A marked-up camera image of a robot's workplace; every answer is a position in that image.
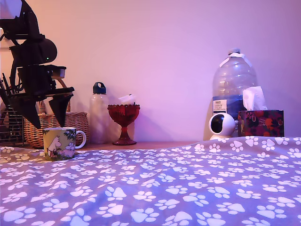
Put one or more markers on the cartoon print ceramic mug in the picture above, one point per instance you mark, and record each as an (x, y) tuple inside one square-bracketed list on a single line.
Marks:
[(59, 145)]

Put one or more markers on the floral tissue box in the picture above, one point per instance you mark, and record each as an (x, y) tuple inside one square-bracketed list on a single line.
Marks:
[(260, 123)]

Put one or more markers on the paw print blanket cloth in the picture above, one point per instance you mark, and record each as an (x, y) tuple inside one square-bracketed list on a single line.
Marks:
[(150, 183)]

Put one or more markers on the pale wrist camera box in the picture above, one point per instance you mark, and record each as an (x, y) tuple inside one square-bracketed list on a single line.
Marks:
[(58, 72)]

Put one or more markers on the large clear water bottle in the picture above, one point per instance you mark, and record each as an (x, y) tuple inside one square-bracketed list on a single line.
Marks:
[(234, 77)]

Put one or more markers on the white tissue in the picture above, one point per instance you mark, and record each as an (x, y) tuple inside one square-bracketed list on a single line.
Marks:
[(254, 97)]

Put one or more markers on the red glass goblet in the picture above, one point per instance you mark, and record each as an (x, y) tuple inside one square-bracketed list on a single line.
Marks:
[(124, 114)]

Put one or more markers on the clear bottle with dark cap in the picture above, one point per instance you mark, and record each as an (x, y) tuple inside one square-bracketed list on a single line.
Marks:
[(99, 117)]

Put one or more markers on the white packet in goblet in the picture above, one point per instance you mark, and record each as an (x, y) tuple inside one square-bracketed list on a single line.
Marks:
[(127, 99)]

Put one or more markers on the small white round camera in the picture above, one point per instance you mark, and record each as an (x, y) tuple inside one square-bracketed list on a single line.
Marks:
[(224, 124)]

